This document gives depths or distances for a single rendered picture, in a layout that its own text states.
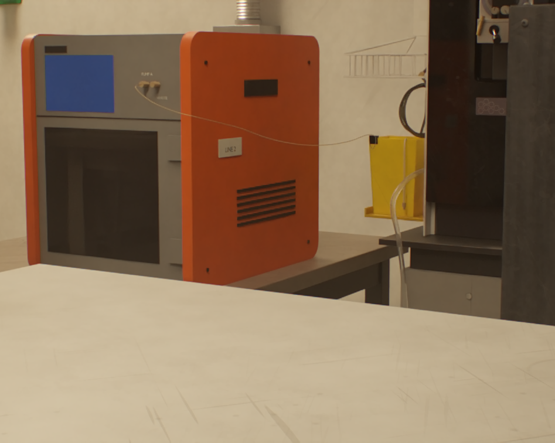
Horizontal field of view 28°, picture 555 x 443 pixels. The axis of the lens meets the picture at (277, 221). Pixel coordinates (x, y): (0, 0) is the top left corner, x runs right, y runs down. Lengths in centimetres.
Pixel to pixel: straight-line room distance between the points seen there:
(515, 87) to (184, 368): 73
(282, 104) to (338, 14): 161
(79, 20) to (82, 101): 229
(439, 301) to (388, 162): 31
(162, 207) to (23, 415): 127
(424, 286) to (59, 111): 78
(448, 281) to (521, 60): 94
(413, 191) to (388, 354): 159
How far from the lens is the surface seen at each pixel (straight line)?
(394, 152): 232
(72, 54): 197
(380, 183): 234
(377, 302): 241
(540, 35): 133
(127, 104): 190
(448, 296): 221
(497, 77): 214
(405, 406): 63
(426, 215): 228
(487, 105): 221
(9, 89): 448
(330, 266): 212
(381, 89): 357
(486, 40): 211
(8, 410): 63
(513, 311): 137
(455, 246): 218
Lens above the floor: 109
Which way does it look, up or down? 8 degrees down
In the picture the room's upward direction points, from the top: straight up
